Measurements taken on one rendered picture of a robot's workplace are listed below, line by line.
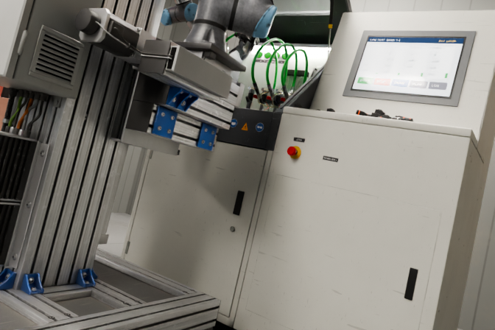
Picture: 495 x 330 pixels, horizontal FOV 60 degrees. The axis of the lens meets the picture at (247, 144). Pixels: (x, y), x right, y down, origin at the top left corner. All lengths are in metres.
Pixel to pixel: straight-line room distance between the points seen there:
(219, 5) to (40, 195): 0.80
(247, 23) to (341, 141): 0.55
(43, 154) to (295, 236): 0.92
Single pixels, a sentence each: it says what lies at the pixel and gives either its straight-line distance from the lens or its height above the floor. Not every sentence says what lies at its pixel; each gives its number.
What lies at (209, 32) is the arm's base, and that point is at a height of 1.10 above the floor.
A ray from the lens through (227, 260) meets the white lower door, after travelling 1.84.
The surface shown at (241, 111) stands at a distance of 1.88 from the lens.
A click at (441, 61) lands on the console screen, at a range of 1.95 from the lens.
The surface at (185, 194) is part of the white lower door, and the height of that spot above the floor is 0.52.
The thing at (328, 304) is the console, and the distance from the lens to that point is 1.65.
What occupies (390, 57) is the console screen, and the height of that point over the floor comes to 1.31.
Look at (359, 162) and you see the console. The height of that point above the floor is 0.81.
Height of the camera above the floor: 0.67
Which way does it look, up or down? 4 degrees up
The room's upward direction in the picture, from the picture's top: 13 degrees clockwise
